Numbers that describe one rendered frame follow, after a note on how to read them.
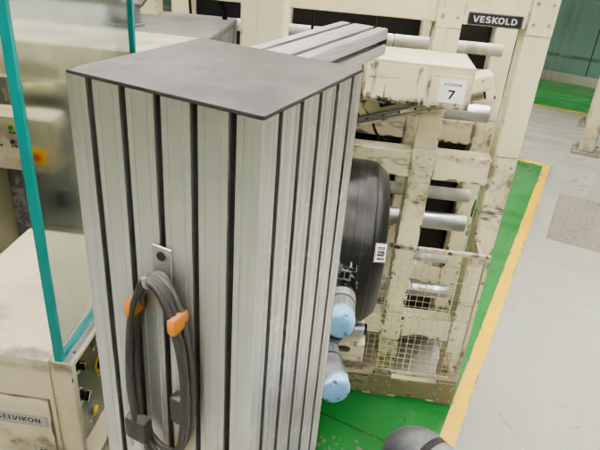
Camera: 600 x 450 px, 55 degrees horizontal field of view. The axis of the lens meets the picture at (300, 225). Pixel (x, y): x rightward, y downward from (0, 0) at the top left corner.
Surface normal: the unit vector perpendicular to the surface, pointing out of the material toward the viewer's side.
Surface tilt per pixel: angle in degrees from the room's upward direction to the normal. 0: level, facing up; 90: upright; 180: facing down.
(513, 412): 0
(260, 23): 90
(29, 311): 0
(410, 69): 90
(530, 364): 0
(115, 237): 90
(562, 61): 90
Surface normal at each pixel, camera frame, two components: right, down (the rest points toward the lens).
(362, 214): -0.02, -0.32
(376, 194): 0.28, -0.50
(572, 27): -0.46, 0.40
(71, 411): -0.11, 0.47
